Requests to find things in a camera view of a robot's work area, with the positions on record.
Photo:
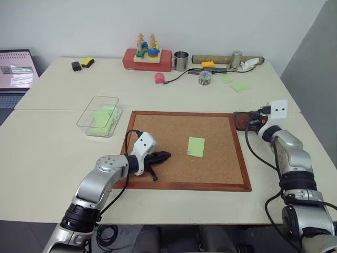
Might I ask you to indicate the wooden colourful stacking toy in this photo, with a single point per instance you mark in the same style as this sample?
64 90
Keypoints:
147 51

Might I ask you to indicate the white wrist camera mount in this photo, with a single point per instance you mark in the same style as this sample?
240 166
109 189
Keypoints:
279 108
142 147

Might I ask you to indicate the red rectangular box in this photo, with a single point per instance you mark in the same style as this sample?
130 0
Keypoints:
166 62

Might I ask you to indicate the shiny metal cylinder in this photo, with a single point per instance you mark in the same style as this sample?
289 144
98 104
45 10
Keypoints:
235 61

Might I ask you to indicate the dark rounded shape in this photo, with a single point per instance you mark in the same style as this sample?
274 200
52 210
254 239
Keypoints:
218 239

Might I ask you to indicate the small black block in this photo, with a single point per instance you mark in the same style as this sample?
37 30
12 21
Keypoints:
76 66

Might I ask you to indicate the pile of green notes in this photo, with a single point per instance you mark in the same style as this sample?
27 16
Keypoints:
104 118

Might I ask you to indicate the small green sticky note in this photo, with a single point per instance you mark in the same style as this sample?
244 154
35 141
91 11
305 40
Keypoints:
226 78

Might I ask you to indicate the clear jar of pins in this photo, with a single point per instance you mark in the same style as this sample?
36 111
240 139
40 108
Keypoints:
205 78

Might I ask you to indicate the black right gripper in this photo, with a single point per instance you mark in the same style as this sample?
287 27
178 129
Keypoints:
260 116

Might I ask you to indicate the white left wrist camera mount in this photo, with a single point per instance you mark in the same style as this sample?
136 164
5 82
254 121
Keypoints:
142 147

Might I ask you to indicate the wood-framed cork board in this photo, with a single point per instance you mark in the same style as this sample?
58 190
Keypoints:
179 171

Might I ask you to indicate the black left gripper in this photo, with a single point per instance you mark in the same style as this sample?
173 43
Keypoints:
151 158

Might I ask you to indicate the black usb hub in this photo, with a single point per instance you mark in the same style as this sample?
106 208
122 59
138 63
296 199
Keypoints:
210 69

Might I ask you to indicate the large green sticky note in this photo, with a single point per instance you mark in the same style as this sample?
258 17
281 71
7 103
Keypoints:
240 86

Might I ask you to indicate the yellow and black eraser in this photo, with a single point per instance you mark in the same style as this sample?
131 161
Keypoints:
88 62

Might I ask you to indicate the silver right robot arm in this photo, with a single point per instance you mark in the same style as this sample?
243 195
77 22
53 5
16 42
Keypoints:
295 163

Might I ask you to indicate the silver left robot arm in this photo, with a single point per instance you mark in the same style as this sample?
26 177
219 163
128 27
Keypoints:
100 182

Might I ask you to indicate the open laptop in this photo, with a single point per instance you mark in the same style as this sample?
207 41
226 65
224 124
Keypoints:
15 71

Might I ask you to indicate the clear plastic box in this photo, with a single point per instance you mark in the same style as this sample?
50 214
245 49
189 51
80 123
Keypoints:
90 124

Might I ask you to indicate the long brown tube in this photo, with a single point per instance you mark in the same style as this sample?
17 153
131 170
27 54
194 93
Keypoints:
210 58

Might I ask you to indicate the yellow toy brick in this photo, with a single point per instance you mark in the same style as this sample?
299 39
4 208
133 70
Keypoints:
208 64

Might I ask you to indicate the crumpled white cloth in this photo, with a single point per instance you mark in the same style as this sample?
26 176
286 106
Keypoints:
248 64

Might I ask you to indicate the pink cylinder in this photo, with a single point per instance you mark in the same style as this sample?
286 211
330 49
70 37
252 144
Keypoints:
159 78

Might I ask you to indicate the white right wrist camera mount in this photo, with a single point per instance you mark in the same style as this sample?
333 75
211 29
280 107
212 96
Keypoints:
279 108

